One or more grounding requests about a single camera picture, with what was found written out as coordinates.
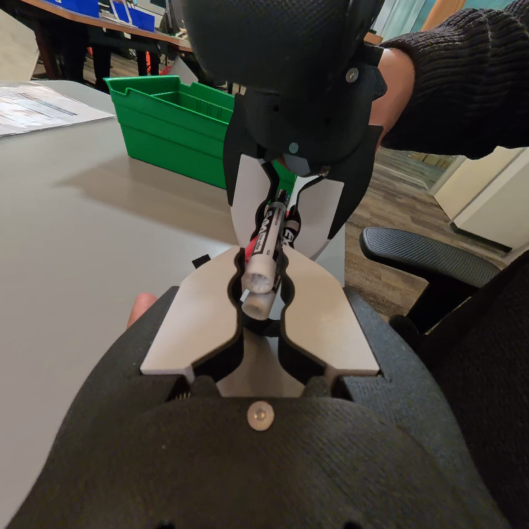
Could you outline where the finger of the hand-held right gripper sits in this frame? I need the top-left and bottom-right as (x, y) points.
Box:
(229, 154), (276, 249)
(289, 176), (346, 260)

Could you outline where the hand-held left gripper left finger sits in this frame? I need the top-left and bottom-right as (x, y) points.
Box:
(141, 246), (249, 383)

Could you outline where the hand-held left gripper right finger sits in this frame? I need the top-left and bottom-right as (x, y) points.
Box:
(278, 248), (381, 381)

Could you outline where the black dry erase marker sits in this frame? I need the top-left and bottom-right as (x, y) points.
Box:
(241, 189), (288, 295)
(241, 207), (301, 322)

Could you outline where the black velcro strap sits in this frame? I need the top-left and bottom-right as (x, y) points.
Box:
(191, 253), (282, 338)

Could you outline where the person's right forearm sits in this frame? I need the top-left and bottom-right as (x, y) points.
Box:
(379, 0), (529, 160)

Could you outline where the person's left hand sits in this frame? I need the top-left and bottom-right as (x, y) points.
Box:
(126, 293), (158, 330)

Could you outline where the person's right hand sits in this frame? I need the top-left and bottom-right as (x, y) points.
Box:
(368, 47), (416, 148)

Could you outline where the green plastic bin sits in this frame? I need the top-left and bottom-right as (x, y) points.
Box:
(103, 75), (297, 189)

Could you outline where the white paper sign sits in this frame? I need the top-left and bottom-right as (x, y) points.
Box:
(169, 56), (200, 86)

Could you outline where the blue plastic bin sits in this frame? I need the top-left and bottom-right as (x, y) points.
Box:
(98, 0), (156, 31)

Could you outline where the white desk panel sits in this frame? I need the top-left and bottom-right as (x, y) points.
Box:
(430, 147), (529, 249)

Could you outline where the long wooden desk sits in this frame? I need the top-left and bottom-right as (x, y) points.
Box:
(17, 0), (195, 79)

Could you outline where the person's torso in black sweater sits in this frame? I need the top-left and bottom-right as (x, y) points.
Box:
(390, 248), (529, 529)

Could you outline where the laminated paper sheet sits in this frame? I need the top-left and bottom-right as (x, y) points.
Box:
(0, 80), (116, 138)

